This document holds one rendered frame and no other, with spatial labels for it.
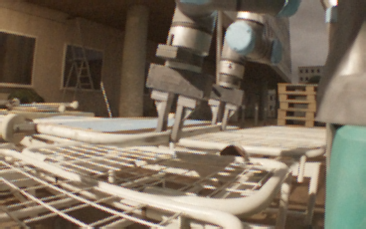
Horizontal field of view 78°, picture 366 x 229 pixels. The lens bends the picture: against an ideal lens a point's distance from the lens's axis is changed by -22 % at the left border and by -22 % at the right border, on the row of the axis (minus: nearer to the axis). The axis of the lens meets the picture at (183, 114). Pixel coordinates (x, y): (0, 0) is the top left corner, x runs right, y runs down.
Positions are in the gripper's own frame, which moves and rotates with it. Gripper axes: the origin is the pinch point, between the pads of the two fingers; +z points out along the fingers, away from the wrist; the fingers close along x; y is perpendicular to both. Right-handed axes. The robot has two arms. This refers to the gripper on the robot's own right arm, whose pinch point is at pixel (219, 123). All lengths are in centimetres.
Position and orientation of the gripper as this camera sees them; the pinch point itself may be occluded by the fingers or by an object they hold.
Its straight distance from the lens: 99.7
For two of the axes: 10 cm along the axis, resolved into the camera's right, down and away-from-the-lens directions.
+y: -3.8, 0.0, -9.3
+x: 9.0, 2.4, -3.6
